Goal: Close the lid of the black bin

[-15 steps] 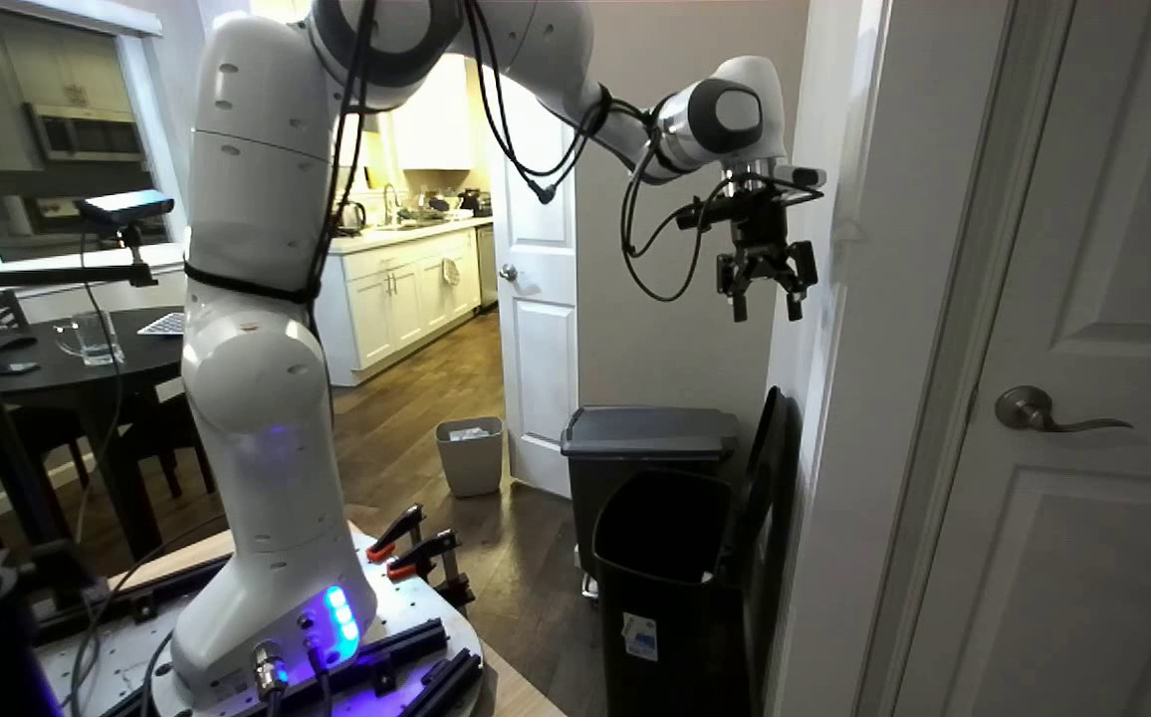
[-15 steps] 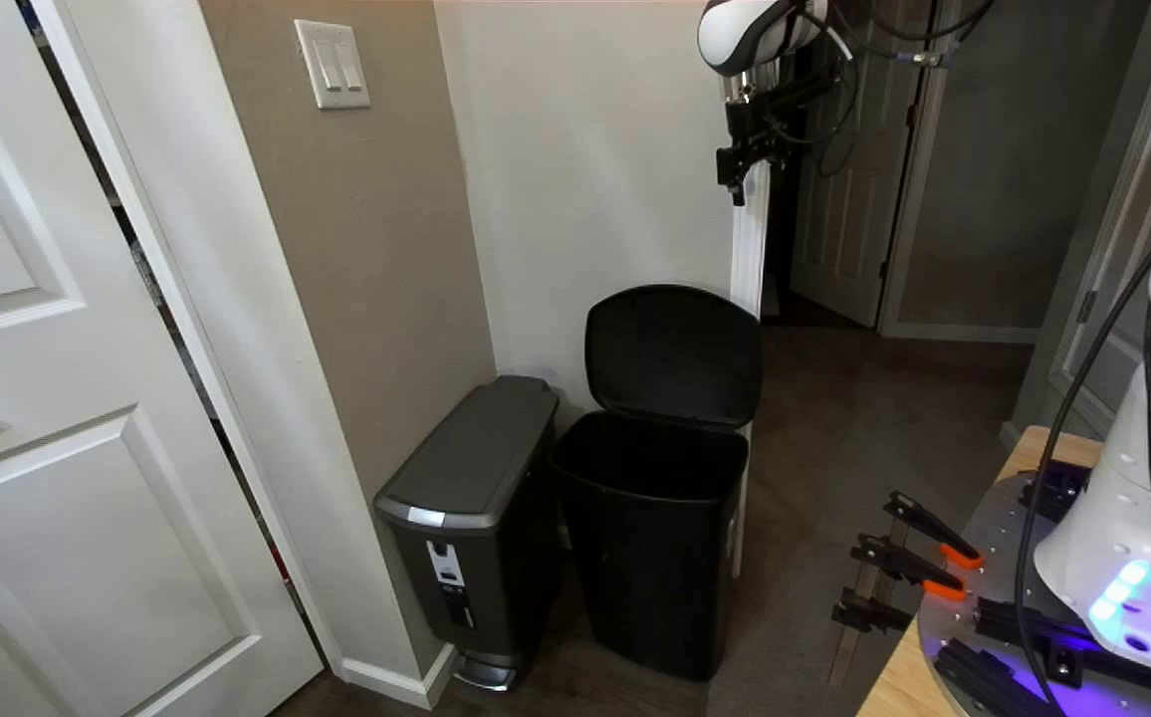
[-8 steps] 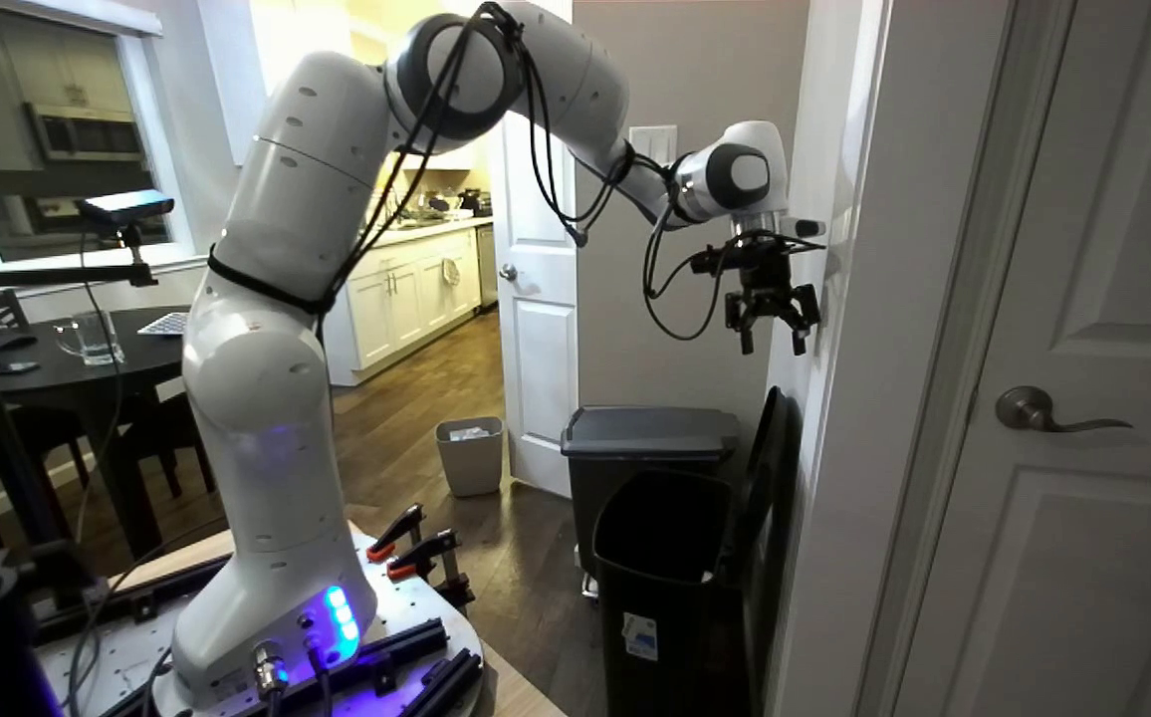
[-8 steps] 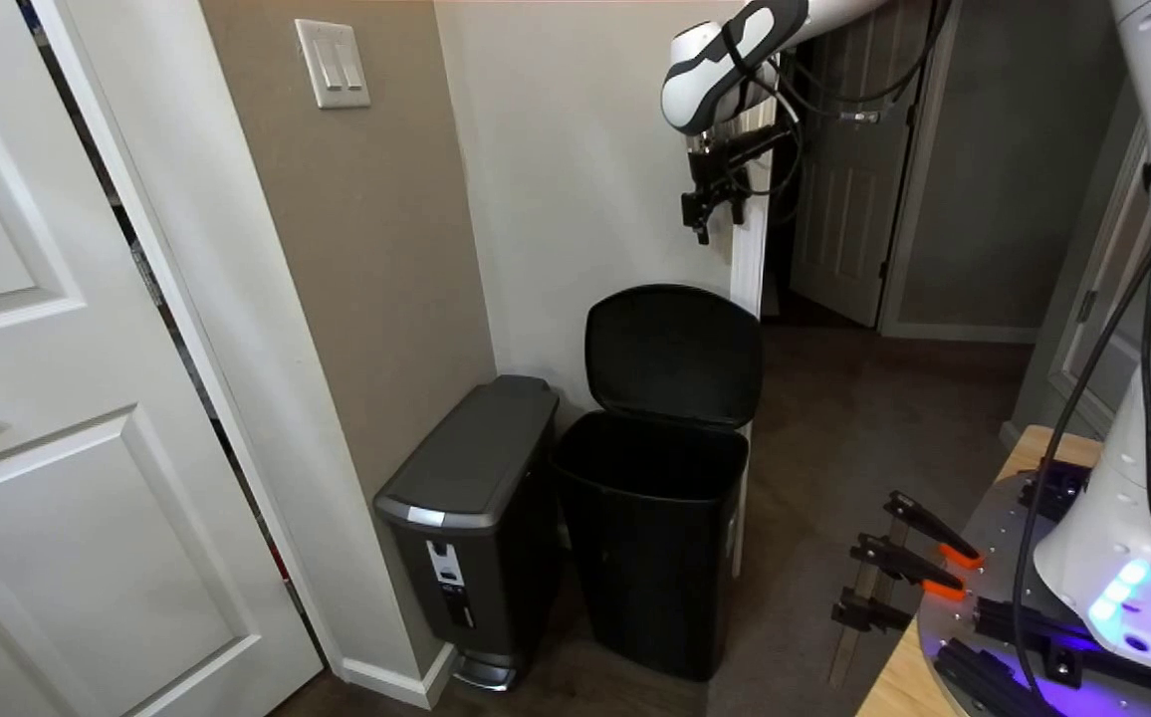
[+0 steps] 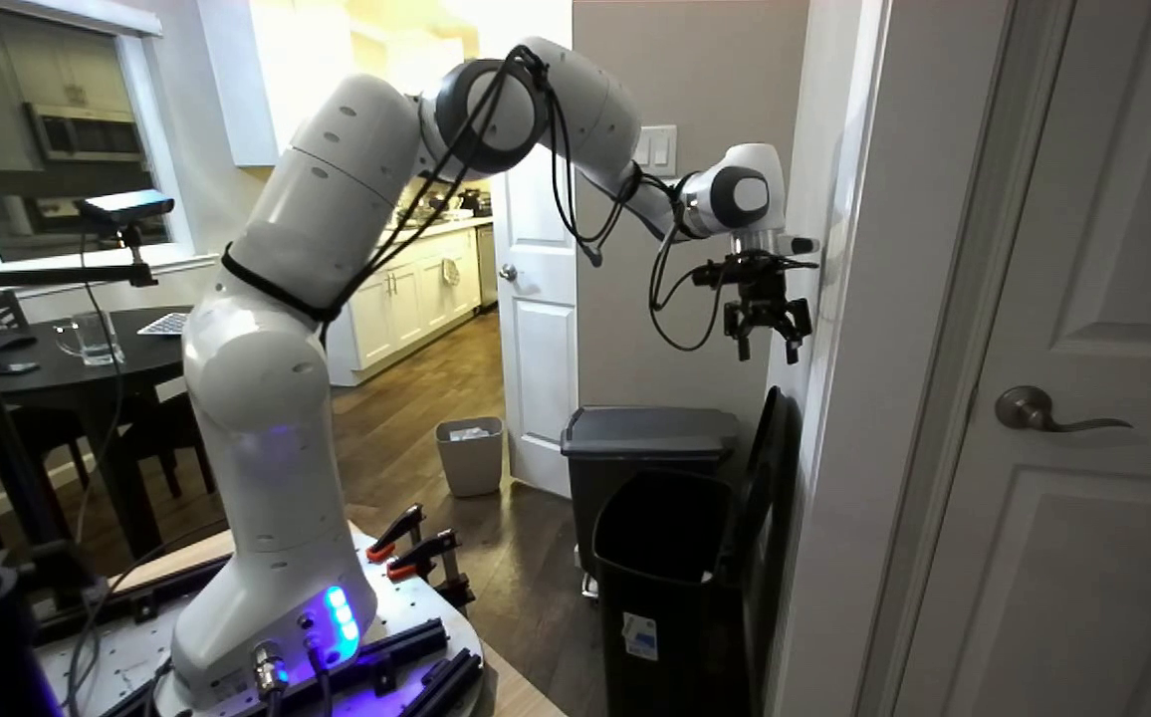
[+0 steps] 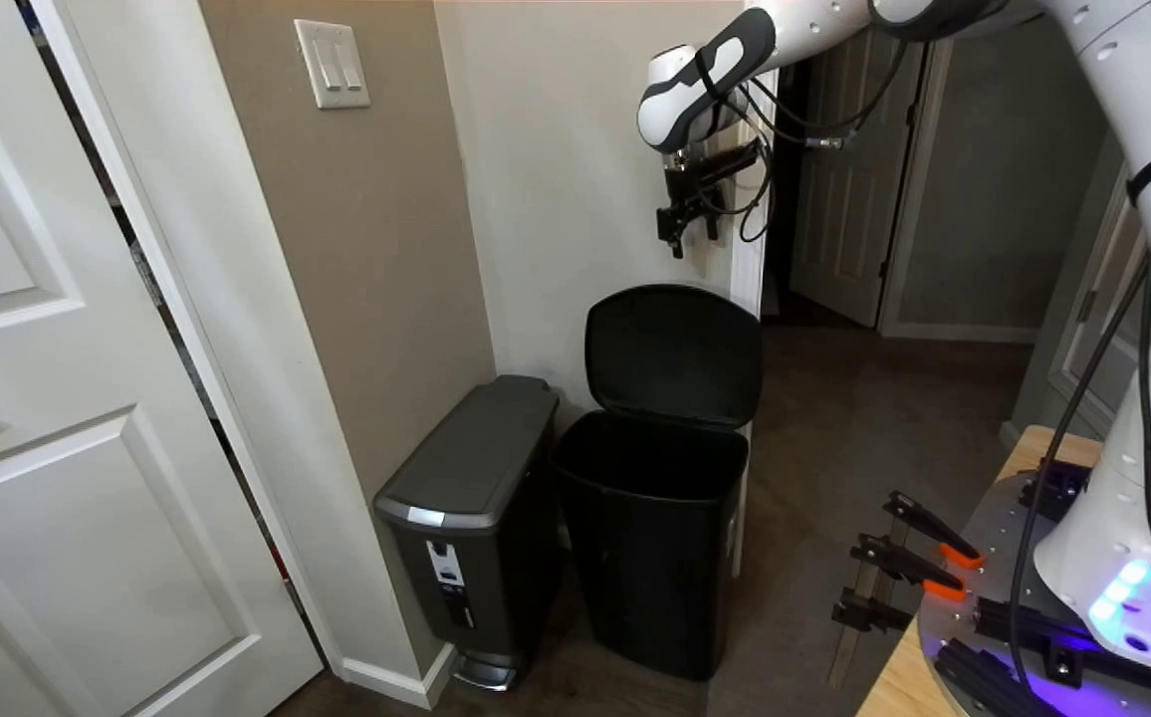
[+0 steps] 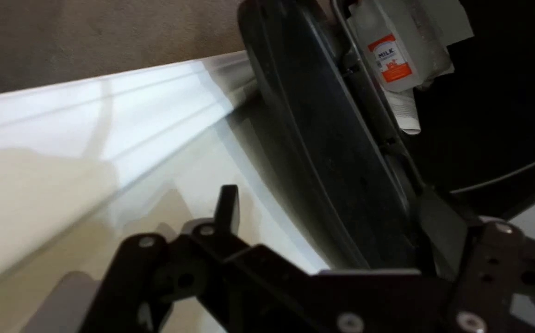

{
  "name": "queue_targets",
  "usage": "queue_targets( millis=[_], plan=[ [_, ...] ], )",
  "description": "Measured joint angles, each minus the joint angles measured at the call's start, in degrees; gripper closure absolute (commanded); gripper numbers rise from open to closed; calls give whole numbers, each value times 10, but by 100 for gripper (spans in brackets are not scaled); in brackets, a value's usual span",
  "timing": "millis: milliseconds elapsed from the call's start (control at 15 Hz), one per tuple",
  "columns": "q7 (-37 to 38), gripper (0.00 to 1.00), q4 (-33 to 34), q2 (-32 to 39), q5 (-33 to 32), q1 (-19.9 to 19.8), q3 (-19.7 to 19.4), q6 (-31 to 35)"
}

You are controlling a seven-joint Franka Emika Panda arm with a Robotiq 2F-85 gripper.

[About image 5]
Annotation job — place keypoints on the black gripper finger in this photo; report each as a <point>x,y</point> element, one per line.
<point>737,326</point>
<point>793,325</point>

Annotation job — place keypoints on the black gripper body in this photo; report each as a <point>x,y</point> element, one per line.
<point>751,276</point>

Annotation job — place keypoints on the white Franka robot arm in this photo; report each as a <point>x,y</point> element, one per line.
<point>295,333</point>

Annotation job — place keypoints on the black open trash bin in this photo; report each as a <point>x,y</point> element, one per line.
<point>660,581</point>

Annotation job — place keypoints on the white open hallway door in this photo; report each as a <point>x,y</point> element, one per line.
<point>538,342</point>

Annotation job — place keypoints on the small grey wastebasket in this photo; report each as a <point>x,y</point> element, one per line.
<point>472,459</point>

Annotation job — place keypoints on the white label sticker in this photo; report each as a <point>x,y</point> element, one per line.
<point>639,637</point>

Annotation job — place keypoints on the white kitchen cabinets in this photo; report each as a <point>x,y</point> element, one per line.
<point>408,299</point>

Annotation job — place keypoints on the red black clamp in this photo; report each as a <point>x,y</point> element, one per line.
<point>398,528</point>
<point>429,556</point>

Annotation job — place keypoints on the clear drinking glass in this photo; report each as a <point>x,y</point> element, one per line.
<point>98,342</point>

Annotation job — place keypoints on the dark dining table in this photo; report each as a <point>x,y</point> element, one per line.
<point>56,380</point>

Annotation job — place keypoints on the white wall light switch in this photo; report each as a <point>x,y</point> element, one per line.
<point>660,150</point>

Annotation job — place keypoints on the grey camera on stand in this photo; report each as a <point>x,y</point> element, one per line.
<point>129,204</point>

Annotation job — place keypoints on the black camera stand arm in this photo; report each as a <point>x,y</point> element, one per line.
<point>56,272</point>

